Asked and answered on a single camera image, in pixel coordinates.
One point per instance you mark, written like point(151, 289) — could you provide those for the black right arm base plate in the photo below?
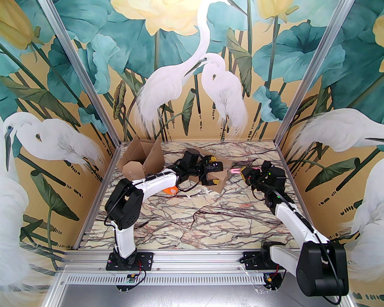
point(250, 260)

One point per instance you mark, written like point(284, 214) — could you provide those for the aluminium frame rail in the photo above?
point(195, 260)

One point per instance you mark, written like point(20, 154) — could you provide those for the pink utility knife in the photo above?
point(235, 171)

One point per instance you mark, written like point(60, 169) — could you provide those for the grey metal sheet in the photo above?
point(195, 296)

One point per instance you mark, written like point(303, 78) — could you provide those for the right aluminium frame post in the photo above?
point(310, 72)

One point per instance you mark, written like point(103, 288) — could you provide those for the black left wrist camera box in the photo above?
point(214, 168)

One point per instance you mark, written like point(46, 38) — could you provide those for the perforated metal strip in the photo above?
point(195, 279)

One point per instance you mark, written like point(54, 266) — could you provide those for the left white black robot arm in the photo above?
point(124, 204)

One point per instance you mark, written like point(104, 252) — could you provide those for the left aluminium frame post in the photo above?
point(83, 72)

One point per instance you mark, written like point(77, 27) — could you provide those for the pink striped plush doll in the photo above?
point(171, 191)

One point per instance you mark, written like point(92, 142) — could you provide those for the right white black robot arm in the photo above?
point(324, 269)

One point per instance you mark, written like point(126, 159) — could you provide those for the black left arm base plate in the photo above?
point(145, 259)

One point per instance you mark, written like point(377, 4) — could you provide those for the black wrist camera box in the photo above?
point(214, 168)
point(266, 166)

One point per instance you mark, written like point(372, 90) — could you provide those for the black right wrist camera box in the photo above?
point(266, 166)

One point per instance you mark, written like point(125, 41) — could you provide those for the aluminium frame post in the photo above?
point(83, 72)
point(310, 72)

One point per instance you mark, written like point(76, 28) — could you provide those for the brown cardboard box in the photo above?
point(222, 180)
point(135, 172)

